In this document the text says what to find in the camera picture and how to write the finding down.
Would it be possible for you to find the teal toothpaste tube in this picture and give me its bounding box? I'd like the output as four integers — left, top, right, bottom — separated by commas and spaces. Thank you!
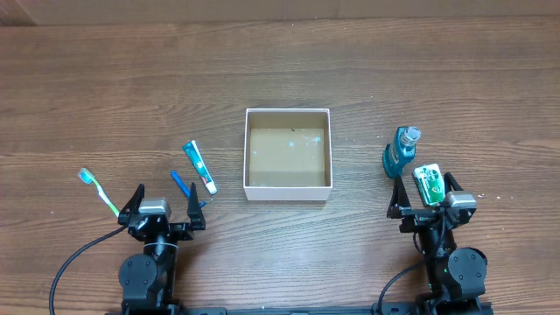
183, 140, 218, 195

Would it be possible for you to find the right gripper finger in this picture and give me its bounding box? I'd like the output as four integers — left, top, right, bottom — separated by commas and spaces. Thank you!
444, 172, 463, 193
387, 177, 411, 219

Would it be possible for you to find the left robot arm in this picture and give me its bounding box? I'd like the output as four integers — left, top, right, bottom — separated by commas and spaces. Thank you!
117, 185, 206, 314

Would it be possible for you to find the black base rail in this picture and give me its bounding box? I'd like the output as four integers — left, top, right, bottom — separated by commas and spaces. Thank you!
104, 301, 495, 315

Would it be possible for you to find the white cardboard box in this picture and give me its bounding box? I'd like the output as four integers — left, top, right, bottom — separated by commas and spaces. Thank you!
243, 108, 333, 201

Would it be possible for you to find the blue disposable razor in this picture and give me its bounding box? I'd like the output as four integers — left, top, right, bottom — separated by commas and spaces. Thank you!
170, 170, 192, 200

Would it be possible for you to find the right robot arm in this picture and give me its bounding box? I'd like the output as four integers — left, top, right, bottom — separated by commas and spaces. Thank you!
372, 172, 493, 315

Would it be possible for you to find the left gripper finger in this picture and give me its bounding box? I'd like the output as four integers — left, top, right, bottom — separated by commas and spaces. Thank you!
117, 184, 145, 225
187, 183, 206, 230

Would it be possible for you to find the green white soap packet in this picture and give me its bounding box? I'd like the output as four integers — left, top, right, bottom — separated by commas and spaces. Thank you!
412, 164, 445, 207

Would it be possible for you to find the teal mouthwash bottle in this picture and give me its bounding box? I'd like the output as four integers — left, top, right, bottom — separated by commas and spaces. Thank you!
382, 126, 422, 179

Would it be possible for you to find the green white toothbrush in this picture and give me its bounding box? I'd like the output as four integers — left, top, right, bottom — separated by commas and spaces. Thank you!
78, 168, 119, 216

